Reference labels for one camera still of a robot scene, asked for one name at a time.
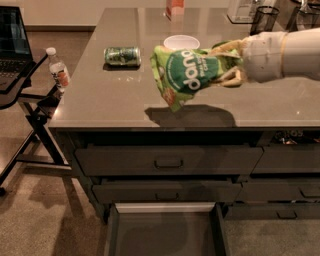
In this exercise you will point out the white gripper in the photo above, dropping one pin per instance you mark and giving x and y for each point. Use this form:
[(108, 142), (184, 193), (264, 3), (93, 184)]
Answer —
[(264, 57)]

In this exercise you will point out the green rice chip bag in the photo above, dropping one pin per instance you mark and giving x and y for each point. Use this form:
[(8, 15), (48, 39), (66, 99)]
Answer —
[(180, 74)]

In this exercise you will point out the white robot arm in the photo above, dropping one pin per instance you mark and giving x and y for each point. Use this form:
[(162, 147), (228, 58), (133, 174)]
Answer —
[(301, 55)]

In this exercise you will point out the snack bags in drawer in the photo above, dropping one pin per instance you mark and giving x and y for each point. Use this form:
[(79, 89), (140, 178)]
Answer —
[(293, 137)]

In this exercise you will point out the grey top right drawer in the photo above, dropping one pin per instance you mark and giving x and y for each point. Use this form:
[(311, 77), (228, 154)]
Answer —
[(297, 158)]

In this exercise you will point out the grey middle right drawer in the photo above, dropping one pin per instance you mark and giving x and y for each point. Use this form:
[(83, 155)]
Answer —
[(260, 190)]

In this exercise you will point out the grey bottom right drawer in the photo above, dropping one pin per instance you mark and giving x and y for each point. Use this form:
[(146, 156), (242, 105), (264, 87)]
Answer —
[(275, 211)]

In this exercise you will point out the grey middle left drawer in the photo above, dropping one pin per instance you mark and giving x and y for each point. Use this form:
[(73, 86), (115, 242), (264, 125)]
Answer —
[(166, 190)]

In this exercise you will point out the grey top left drawer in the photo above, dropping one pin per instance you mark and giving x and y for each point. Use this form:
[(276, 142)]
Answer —
[(167, 160)]

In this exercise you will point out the open grey bottom drawer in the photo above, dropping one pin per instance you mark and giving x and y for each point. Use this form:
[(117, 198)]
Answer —
[(166, 229)]

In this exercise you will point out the white appliance box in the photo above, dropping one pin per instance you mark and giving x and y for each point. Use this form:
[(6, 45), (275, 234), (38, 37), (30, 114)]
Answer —
[(243, 11)]

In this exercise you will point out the black mesh cup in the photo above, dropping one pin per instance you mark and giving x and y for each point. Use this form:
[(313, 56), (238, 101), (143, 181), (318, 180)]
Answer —
[(264, 19)]

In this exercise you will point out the white ceramic bowl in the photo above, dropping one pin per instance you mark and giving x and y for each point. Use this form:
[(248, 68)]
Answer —
[(177, 42)]

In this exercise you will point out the dark container with glass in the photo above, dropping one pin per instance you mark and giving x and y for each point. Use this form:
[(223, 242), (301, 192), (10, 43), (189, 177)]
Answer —
[(304, 16)]

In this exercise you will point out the orange carton box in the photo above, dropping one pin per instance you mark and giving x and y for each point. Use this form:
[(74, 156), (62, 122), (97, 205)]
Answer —
[(174, 9)]

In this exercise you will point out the green soda can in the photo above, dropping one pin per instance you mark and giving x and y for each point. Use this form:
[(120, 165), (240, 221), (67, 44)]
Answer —
[(122, 56)]

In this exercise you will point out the clear plastic water bottle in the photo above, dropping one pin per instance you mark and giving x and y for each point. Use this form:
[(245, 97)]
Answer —
[(58, 70)]

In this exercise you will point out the black folding stand table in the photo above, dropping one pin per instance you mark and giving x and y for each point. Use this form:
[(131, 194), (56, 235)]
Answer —
[(38, 110)]

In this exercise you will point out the black laptop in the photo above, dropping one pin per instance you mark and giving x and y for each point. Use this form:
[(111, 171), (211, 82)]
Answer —
[(16, 58)]

